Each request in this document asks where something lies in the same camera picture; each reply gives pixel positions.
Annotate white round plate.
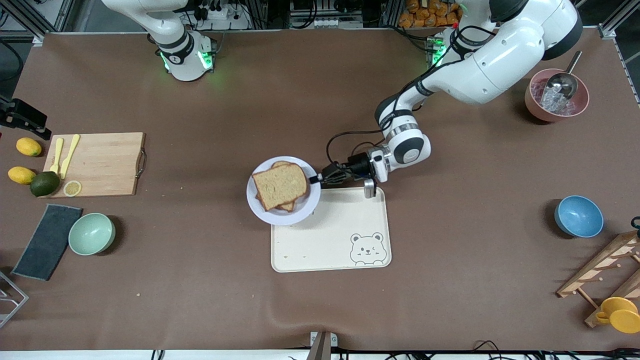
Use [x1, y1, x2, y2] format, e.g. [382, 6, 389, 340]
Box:
[246, 156, 322, 226]

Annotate brown bread slice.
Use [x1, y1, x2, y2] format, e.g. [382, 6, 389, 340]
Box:
[251, 162, 309, 212]

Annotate yellow lemon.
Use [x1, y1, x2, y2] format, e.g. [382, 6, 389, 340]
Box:
[7, 166, 38, 185]
[16, 137, 42, 157]

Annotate yellow plastic fork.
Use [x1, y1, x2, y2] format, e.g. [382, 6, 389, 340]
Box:
[49, 138, 65, 175]

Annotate yellow plastic knife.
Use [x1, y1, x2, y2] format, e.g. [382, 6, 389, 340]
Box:
[60, 134, 81, 180]

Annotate toast slice under egg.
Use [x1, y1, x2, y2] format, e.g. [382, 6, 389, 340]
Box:
[257, 161, 297, 213]

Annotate dark green avocado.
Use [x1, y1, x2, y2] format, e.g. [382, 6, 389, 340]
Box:
[30, 171, 61, 198]

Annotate cream tray with bear print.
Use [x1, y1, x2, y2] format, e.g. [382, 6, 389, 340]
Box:
[270, 186, 392, 273]

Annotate wooden cutting board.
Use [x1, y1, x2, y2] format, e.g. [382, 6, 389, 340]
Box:
[42, 132, 148, 199]

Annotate dark grey cloth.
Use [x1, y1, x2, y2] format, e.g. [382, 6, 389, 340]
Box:
[11, 203, 83, 281]

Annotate light green bowl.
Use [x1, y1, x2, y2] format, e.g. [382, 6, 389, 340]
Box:
[68, 212, 116, 257]

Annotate dark equipment chassis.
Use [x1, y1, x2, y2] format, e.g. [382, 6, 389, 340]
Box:
[290, 0, 364, 29]

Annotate orange packaged buns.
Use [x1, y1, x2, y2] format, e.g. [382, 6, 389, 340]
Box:
[398, 0, 463, 28]

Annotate pink bowl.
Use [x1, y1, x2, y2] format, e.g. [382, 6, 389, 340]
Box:
[524, 68, 590, 123]

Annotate white power strip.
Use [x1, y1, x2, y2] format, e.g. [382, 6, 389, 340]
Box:
[197, 5, 251, 31]

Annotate clear ice cubes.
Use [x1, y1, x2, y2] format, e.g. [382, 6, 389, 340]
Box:
[531, 79, 577, 114]

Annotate metal scoop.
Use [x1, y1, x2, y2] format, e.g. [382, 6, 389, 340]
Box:
[546, 50, 583, 99]

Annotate blue bowl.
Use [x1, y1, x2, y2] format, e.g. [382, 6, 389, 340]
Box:
[554, 195, 604, 239]

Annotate wooden peg rack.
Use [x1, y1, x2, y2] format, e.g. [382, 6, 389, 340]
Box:
[556, 230, 640, 329]

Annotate yellow cup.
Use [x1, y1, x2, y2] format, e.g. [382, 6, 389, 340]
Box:
[595, 296, 640, 334]

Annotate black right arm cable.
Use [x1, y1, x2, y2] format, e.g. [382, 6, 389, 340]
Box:
[0, 39, 24, 82]

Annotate grey metal camera bracket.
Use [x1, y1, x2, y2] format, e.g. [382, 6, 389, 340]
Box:
[306, 331, 339, 360]

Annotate white wire rack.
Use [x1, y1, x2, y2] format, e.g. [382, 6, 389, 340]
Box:
[0, 271, 30, 329]

